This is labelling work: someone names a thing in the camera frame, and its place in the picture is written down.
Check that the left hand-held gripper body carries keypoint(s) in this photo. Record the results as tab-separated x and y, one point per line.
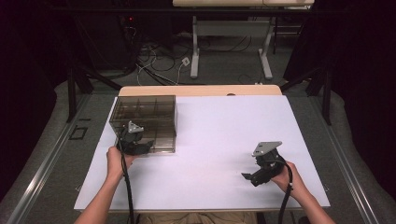
132	141

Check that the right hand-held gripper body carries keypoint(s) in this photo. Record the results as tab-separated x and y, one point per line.
267	165

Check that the smoky transparent plastic drawer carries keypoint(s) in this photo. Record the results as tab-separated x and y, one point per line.
162	137

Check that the person's left hand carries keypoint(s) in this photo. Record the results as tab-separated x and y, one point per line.
115	161

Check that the person's right hand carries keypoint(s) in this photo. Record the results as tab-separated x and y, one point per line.
289	180

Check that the person's beige trousers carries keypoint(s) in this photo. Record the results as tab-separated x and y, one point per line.
199	218

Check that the wooden table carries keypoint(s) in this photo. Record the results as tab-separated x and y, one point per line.
199	90

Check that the black metal stand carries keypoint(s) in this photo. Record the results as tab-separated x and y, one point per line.
325	93
74	90

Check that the white power adapter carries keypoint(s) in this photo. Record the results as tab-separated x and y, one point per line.
186	61

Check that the black computer tower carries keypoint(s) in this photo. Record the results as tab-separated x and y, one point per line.
130	31

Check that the white desk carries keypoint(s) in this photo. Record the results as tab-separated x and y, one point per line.
232	29

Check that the aluminium floor rail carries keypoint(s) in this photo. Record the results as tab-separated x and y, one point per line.
345	161
46	161

